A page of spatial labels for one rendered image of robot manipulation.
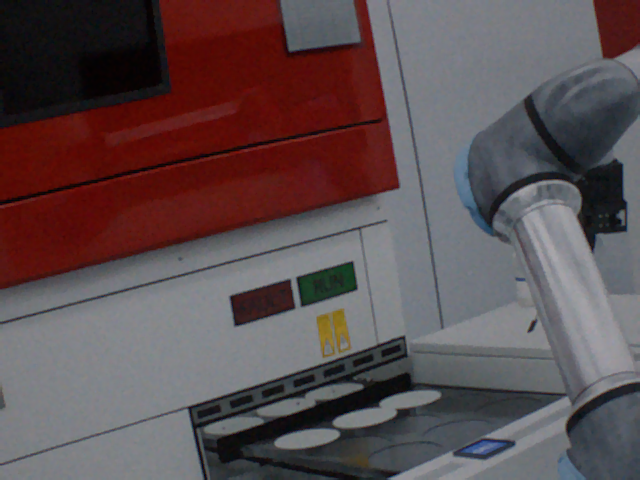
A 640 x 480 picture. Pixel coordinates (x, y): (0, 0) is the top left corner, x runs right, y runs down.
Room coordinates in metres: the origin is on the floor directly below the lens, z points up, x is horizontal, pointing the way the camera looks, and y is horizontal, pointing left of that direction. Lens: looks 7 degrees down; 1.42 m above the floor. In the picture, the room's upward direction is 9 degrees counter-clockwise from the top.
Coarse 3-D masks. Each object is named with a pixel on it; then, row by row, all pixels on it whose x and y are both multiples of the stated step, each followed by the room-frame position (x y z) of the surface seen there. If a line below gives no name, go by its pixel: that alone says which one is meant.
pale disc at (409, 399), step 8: (408, 392) 2.08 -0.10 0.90; (416, 392) 2.07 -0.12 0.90; (424, 392) 2.06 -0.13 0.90; (432, 392) 2.05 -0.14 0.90; (384, 400) 2.06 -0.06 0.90; (392, 400) 2.05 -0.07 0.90; (400, 400) 2.04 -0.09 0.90; (408, 400) 2.03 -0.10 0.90; (416, 400) 2.02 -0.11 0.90; (424, 400) 2.01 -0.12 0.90; (432, 400) 2.00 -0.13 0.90
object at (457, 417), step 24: (360, 408) 2.03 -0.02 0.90; (408, 408) 1.97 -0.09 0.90; (432, 408) 1.95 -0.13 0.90; (456, 408) 1.92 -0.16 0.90; (480, 408) 1.89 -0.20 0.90; (504, 408) 1.86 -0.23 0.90; (528, 408) 1.84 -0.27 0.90; (288, 432) 1.95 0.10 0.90; (360, 432) 1.88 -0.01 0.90; (384, 432) 1.86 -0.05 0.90; (408, 432) 1.84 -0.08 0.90; (432, 432) 1.81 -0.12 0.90; (456, 432) 1.79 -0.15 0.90; (480, 432) 1.76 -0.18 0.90; (312, 456) 1.79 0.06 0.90; (336, 456) 1.77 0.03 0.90; (360, 456) 1.75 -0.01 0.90; (384, 456) 1.73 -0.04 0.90; (408, 456) 1.71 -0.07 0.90; (432, 456) 1.69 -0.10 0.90
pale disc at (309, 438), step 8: (304, 432) 1.94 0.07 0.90; (312, 432) 1.93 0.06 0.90; (320, 432) 1.92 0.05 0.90; (328, 432) 1.91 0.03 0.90; (336, 432) 1.91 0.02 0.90; (280, 440) 1.91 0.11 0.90; (288, 440) 1.90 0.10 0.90; (296, 440) 1.90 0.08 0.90; (304, 440) 1.89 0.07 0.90; (312, 440) 1.88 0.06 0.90; (320, 440) 1.87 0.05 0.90; (328, 440) 1.87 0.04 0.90; (288, 448) 1.86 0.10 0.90
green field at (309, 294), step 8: (320, 272) 2.08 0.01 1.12; (328, 272) 2.09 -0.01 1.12; (336, 272) 2.10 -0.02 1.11; (344, 272) 2.11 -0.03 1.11; (352, 272) 2.12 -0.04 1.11; (304, 280) 2.06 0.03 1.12; (312, 280) 2.07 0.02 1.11; (320, 280) 2.08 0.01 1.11; (328, 280) 2.09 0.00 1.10; (336, 280) 2.10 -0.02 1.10; (344, 280) 2.11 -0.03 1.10; (352, 280) 2.12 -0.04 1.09; (304, 288) 2.06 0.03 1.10; (312, 288) 2.07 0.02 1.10; (320, 288) 2.08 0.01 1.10; (328, 288) 2.09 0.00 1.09; (336, 288) 2.10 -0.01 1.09; (344, 288) 2.11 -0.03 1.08; (352, 288) 2.12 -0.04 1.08; (304, 296) 2.06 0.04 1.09; (312, 296) 2.06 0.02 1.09; (320, 296) 2.07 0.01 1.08; (328, 296) 2.08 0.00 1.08
